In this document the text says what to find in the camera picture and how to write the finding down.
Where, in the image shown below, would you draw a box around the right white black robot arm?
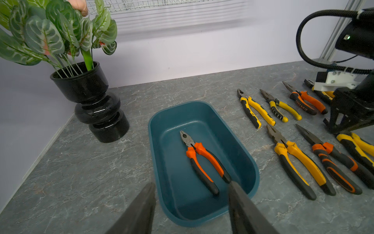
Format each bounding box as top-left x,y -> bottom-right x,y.
296,8 -> 374,134

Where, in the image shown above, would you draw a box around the teal plastic storage box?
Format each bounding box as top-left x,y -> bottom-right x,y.
149,101 -> 260,227

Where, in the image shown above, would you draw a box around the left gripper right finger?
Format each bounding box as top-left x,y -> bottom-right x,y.
228,181 -> 279,234

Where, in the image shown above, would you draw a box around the yellow black combination pliers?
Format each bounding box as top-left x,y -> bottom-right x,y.
336,132 -> 374,174

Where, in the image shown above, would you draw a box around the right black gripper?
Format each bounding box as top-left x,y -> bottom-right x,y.
323,87 -> 374,134

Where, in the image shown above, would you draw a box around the green plant in black vase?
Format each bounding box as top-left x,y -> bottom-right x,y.
1,1 -> 130,143

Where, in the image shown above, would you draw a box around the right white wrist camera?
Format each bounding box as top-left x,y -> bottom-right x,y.
314,71 -> 360,92

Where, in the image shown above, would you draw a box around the yellow grey open-jaw pliers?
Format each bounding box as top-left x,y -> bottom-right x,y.
266,124 -> 337,201

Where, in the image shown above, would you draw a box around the orange black long-nose pliers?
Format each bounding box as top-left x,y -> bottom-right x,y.
296,124 -> 374,195

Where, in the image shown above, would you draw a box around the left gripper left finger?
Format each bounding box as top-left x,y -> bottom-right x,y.
106,182 -> 156,234

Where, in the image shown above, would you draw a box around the orange black diagonal cutters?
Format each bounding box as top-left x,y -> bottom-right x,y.
179,131 -> 232,197

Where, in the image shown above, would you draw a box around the orange black greener pliers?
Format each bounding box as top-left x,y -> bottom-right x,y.
282,82 -> 328,116

